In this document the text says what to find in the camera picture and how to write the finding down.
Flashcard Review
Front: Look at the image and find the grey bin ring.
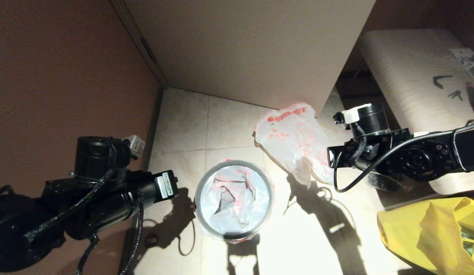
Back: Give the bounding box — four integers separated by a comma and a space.
194, 160, 273, 240

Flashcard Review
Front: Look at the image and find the crumpled clear plastic bag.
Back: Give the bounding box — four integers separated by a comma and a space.
365, 172, 413, 193

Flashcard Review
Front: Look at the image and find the yellow plastic bag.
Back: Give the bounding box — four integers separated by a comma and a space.
377, 197, 474, 275

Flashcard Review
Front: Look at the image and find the black metal table leg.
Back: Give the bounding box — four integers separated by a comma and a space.
339, 61, 375, 103

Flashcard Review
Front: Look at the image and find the dark baseboard strip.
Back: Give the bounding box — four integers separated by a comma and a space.
120, 87, 164, 275

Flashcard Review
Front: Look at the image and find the white wood-grain table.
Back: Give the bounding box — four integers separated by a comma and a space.
359, 30, 474, 196

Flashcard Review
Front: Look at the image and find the printed paper sheet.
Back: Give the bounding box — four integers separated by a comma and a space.
450, 48, 474, 82

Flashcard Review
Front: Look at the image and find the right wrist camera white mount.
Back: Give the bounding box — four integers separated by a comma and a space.
333, 103, 372, 126

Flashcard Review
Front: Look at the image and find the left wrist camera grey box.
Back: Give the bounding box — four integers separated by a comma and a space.
123, 135, 146, 160

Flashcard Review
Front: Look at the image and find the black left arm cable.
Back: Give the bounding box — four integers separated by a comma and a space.
23, 168, 117, 245

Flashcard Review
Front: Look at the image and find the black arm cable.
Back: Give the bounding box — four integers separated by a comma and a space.
23, 168, 117, 245
333, 130, 457, 193

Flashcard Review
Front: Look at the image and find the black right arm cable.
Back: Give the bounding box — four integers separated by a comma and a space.
333, 130, 457, 193

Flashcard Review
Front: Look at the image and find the black left wrist camera cable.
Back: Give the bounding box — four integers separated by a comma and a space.
75, 191, 146, 275

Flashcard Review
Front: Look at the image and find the black angle bracket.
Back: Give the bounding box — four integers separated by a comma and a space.
433, 76, 454, 90

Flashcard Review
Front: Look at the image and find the dark door frame strip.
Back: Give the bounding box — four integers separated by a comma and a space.
109, 0, 170, 89

